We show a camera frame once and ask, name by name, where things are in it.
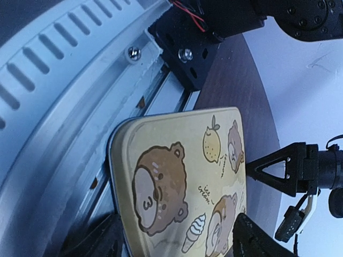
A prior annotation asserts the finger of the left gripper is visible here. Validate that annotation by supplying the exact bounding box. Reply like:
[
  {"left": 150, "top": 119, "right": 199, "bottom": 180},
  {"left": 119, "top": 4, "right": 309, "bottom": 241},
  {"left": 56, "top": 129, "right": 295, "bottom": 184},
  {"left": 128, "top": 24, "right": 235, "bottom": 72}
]
[{"left": 246, "top": 142, "right": 307, "bottom": 197}]

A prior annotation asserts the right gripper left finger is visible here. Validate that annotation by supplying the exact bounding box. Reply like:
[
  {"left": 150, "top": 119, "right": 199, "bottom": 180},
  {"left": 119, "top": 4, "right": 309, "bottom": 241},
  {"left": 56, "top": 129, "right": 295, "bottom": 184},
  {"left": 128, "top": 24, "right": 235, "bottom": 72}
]
[{"left": 60, "top": 213, "right": 124, "bottom": 256}]

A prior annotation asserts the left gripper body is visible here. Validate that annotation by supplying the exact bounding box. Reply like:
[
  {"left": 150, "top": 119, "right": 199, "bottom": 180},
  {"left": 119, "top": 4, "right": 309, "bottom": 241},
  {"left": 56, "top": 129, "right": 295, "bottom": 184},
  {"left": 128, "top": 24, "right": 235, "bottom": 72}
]
[{"left": 297, "top": 143, "right": 319, "bottom": 194}]

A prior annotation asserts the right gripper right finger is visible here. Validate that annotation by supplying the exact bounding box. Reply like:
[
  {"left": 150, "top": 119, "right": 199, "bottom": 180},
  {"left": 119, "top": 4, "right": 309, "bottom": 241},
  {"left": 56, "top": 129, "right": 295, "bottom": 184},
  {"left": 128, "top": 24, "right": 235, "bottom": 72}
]
[{"left": 233, "top": 213, "right": 295, "bottom": 257}]

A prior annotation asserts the silver tin lid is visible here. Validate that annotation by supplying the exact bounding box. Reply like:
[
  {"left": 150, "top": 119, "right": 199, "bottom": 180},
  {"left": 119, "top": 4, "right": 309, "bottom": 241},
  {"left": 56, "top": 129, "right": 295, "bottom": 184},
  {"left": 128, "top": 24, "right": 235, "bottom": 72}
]
[{"left": 108, "top": 107, "right": 247, "bottom": 256}]

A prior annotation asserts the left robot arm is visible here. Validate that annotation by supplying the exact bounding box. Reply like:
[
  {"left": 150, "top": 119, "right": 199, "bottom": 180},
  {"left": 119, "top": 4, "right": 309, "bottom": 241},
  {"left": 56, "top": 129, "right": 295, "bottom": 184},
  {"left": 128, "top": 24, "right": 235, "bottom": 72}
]
[{"left": 251, "top": 1, "right": 342, "bottom": 218}]

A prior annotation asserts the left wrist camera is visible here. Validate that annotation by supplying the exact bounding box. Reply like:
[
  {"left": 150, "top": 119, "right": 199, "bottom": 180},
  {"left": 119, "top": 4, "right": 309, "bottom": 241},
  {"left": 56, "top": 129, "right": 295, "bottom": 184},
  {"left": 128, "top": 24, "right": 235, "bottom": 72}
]
[{"left": 274, "top": 194, "right": 318, "bottom": 243}]

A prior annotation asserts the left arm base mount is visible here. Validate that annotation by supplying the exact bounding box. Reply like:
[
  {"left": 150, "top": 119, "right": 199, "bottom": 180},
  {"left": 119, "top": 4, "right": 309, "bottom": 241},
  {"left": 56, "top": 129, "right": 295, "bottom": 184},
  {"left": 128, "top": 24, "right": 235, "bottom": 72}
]
[{"left": 148, "top": 1, "right": 266, "bottom": 92}]

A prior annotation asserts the front aluminium rail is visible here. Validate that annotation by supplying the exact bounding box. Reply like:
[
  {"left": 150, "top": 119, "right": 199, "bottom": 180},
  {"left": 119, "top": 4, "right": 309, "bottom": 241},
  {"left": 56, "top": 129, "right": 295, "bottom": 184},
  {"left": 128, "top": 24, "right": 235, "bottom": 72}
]
[{"left": 1, "top": 1, "right": 198, "bottom": 256}]

